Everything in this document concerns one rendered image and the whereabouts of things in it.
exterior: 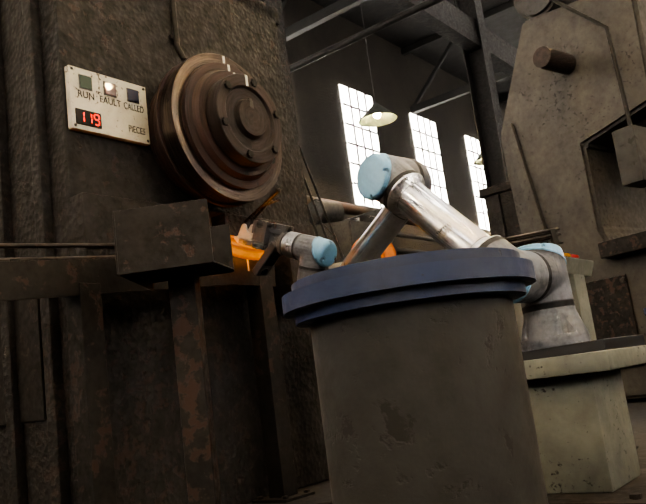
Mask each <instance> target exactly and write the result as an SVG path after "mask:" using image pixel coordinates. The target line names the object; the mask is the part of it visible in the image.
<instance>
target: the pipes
mask: <svg viewBox="0 0 646 504"><path fill-rule="evenodd" d="M442 1H444V0H425V1H423V2H421V3H419V4H417V5H415V6H412V7H410V8H408V9H406V10H404V11H402V12H400V13H398V14H396V15H394V16H392V17H389V18H387V19H385V20H383V21H381V22H379V23H377V24H375V25H373V26H371V27H369V28H366V29H364V30H362V31H360V32H358V33H356V34H354V35H352V36H350V37H348V38H345V39H343V40H341V41H339V42H337V43H335V44H333V45H331V46H329V47H327V48H325V49H322V50H320V51H318V52H316V53H314V54H312V55H310V56H308V57H306V58H304V59H302V60H299V61H297V62H295V63H293V64H291V65H290V73H291V72H293V71H295V70H297V69H300V68H302V67H304V66H306V65H308V64H310V63H312V62H314V61H317V60H319V59H321V58H323V57H325V56H327V55H329V54H331V53H334V52H336V51H338V50H340V49H342V48H344V47H346V46H349V45H351V44H353V43H355V42H357V41H359V40H361V39H363V38H366V37H368V36H370V35H372V34H374V33H376V32H378V31H380V30H383V29H385V28H387V27H389V26H391V25H393V24H395V23H398V22H400V21H402V20H404V19H406V18H408V17H410V16H412V15H415V14H417V13H419V12H421V11H423V10H425V9H427V8H430V7H432V6H434V5H436V4H438V3H440V2H442ZM336 202H339V201H336ZM339 203H341V204H342V206H343V208H344V213H345V214H350V215H356V216H358V215H361V214H364V213H367V212H370V211H373V210H376V209H374V208H369V207H364V206H359V205H354V204H349V203H344V202H339ZM396 236H397V237H404V238H410V239H417V240H424V241H431V242H436V241H435V240H434V239H433V238H430V237H424V236H418V235H411V234H405V233H398V234H397V235H396ZM418 252H427V251H423V250H415V249H407V248H399V247H397V253H398V254H411V253H418Z"/></svg>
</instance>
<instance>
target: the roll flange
mask: <svg viewBox="0 0 646 504"><path fill-rule="evenodd" d="M183 63H184V62H183ZM183 63H180V64H178V65H176V66H174V67H173V68H172V69H170V70H169V71H168V72H167V73H166V75H165V76H164V77H163V79H162V81H161V82H160V85H159V87H158V90H157V92H156V93H155V95H154V96H153V98H152V100H151V103H150V105H149V109H148V114H147V115H148V126H149V137H150V146H151V149H152V152H153V155H154V157H155V159H156V162H157V163H158V165H159V167H160V169H161V170H162V172H163V173H164V175H165V176H166V177H167V179H168V180H169V181H170V182H171V183H172V184H173V185H174V186H175V187H176V188H177V189H178V190H179V191H180V192H182V193H183V194H185V195H186V196H188V197H190V198H192V199H194V200H198V199H206V198H207V202H208V203H211V204H214V205H217V206H221V207H236V206H240V205H243V204H245V203H247V202H238V203H222V202H218V201H215V200H213V199H211V198H209V197H207V196H205V195H204V194H202V193H201V192H199V191H198V190H197V189H196V188H195V187H193V186H192V185H191V184H190V183H189V182H188V180H187V179H186V178H185V177H184V176H183V175H182V173H181V172H180V170H179V169H178V167H177V166H176V164H175V163H174V161H173V159H172V157H171V155H170V153H169V151H168V148H167V146H166V143H165V140H164V137H163V133H162V129H161V123H160V99H161V94H162V90H163V87H164V85H165V83H166V81H167V79H168V78H169V76H170V75H171V74H172V73H173V72H174V71H175V70H177V69H178V68H179V67H180V66H181V65H182V64H183Z"/></svg>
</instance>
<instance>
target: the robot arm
mask: <svg viewBox="0 0 646 504"><path fill-rule="evenodd" d="M357 188H358V191H359V193H360V194H361V196H362V197H364V198H365V199H368V200H370V201H378V202H379V203H381V204H382V205H383V206H384V207H383V208H382V209H381V211H380V212H379V214H378V215H377V216H376V218H375V219H374V220H373V222H372V223H371V224H370V226H369V227H368V228H367V230H366V231H365V232H364V234H363V235H362V236H361V238H360V239H359V240H358V242H357V243H356V244H355V246H354V247H353V248H352V250H351V251H350V252H349V254H348V255H347V256H346V258H345V259H344V260H343V262H342V263H341V264H340V266H345V265H349V264H353V263H358V262H363V261H368V260H374V259H379V257H380V256H381V255H382V253H383V252H384V251H385V250H386V248H387V247H388V246H389V244H390V243H391V242H392V241H393V239H394V238H395V237H396V235H397V234H398V233H399V232H400V230H401V229H402V228H403V226H404V225H405V224H406V223H407V221H408V220H409V219H410V220H411V221H412V222H413V223H414V224H416V225H417V226H418V227H419V228H420V229H422V230H423V231H424V232H425V233H426V234H428V235H429V236H430V237H431V238H433V239H434V240H435V241H436V242H437V243H439V244H440V245H441V246H442V247H443V248H445V249H458V248H477V247H495V248H508V249H513V250H516V251H518V252H519V253H520V258H526V259H530V260H532V261H533V264H534V269H535V275H536V282H535V283H533V284H532V285H529V286H527V287H526V291H527V294H526V295H525V296H523V297H521V298H518V299H515V300H513V304H514V303H520V304H521V308H522V313H523V328H522V337H521V348H522V352H526V351H532V350H539V349H545V348H551V347H557V346H563V345H569V344H575V343H581V342H587V341H591V338H590V333H589V331H588V329H587V328H586V326H585V324H584V323H583V321H582V319H581V317H580V316H579V314H578V312H577V310H576V307H575V303H574V298H573V294H572V289H571V284H570V280H569V275H568V271H567V266H566V264H567V262H566V258H565V257H564V254H563V250H562V249H561V247H559V246H558V245H556V244H552V243H542V244H540V243H535V244H528V245H524V246H521V247H518V248H516V247H515V246H514V245H512V244H511V243H510V242H508V241H507V240H506V239H504V238H503V237H502V236H500V235H493V236H489V235H488V234H487V233H485V232H484V231H483V230H481V229H480V228H479V227H477V226H476V225H475V224H474V223H472V222H471V221H470V220H468V219H467V218H466V217H465V216H463V215H462V214H461V213H459V212H458V211H457V210H455V209H454V208H453V207H452V206H450V205H449V204H448V203H446V202H445V201H444V200H442V199H441V198H440V197H439V196H437V195H436V194H435V193H433V192H432V191H431V189H432V179H431V175H430V172H429V170H428V169H427V167H426V166H425V165H424V164H423V163H421V162H419V161H417V160H415V159H409V158H403V157H398V156H392V155H387V154H385V153H374V154H371V155H369V156H367V157H366V158H365V159H364V160H363V162H362V163H361V165H360V167H359V169H358V173H357ZM258 227H260V228H258ZM234 239H235V240H236V241H237V242H238V243H240V244H243V245H246V246H251V247H252V248H255V249H259V250H265V252H264V253H263V255H262V256H261V258H260V259H259V261H258V262H257V264H256V265H255V267H254V268H253V270H252V271H253V273H254V274H255V275H256V276H267V275H268V273H269V272H270V270H271V269H272V267H273V266H274V264H275V263H276V261H277V260H278V259H279V257H280V256H281V255H282V256H285V257H287V258H291V259H296V260H299V268H298V275H297V280H299V279H302V278H304V277H306V276H309V275H312V274H315V273H318V272H321V271H325V270H326V267H328V266H330V265H332V264H333V263H334V261H335V260H334V259H335V258H336V256H337V247H336V245H335V243H334V242H333V241H331V240H329V239H325V238H322V237H319V236H318V237H316V236H311V235H306V234H302V233H297V232H294V227H292V226H287V225H283V224H279V223H275V222H271V221H264V220H254V223H253V224H251V225H250V227H249V229H248V228H247V225H246V224H242V226H241V228H240V231H239V234H238V236H234ZM340 266H339V267H340Z"/></svg>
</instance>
